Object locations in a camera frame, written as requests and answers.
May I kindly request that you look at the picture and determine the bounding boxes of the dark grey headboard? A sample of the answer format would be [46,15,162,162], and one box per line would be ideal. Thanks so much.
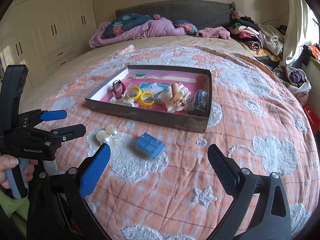
[115,0,235,30]

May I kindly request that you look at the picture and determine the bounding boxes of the cream wardrobe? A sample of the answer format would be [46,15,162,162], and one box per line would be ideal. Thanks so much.
[1,0,97,93]

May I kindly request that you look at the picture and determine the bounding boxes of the pile of clothes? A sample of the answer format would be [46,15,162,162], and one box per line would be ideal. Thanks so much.
[229,10,287,69]

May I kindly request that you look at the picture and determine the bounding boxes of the cream curtain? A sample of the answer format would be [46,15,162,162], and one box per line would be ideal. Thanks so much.
[280,0,310,66]

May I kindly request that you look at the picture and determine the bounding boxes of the dark beaded bag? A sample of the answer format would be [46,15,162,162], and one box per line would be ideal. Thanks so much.
[187,89,207,116]

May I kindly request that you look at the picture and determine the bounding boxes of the clear bag with silver jewelry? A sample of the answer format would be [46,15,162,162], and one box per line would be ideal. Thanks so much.
[110,98,139,107]

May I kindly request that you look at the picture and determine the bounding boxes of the cream floral hair claw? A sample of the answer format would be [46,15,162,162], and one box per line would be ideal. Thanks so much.
[158,86,191,113]

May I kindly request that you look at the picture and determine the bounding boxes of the orange patterned quilt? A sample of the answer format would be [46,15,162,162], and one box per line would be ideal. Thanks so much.
[22,43,320,240]

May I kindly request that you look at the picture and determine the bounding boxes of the pink sheet in tray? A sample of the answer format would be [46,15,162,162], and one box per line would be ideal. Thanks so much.
[99,69,208,114]

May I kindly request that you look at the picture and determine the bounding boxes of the blue card with earrings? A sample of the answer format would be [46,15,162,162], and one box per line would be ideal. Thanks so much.
[138,82,169,102]

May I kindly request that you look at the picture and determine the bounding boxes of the peach spiral hair clip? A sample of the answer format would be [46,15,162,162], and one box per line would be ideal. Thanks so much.
[170,83,185,107]

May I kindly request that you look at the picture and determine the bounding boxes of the pink crumpled blanket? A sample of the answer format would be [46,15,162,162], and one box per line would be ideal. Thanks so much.
[88,18,198,48]

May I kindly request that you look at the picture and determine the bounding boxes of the dark cardboard tray box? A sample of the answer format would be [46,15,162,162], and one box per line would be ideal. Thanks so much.
[85,65,212,133]

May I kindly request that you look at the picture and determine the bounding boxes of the pink fuzzy garment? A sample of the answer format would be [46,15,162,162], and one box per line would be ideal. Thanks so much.
[196,26,231,40]

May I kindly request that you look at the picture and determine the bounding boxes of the bag with yellow rings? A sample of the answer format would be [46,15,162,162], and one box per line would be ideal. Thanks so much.
[126,86,155,107]

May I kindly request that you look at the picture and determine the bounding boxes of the red plastic object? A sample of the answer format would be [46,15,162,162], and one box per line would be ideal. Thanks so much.
[303,105,319,134]

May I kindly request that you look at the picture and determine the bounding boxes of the small blue box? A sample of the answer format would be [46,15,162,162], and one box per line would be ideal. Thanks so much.
[135,133,165,159]

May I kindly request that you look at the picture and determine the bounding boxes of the dark floral pillow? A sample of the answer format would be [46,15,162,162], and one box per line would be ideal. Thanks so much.
[103,12,198,37]

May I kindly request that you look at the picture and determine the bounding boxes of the tan bed sheet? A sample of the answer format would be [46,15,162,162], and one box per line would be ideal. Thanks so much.
[20,35,252,112]

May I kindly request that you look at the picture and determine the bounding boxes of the basket of clothes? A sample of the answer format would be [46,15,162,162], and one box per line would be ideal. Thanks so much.
[272,66,312,106]

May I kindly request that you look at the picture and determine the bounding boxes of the clothes on window sill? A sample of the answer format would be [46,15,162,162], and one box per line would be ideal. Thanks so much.
[302,45,319,66]

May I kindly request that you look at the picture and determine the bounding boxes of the person's left hand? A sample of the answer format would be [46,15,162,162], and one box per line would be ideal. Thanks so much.
[0,154,38,189]

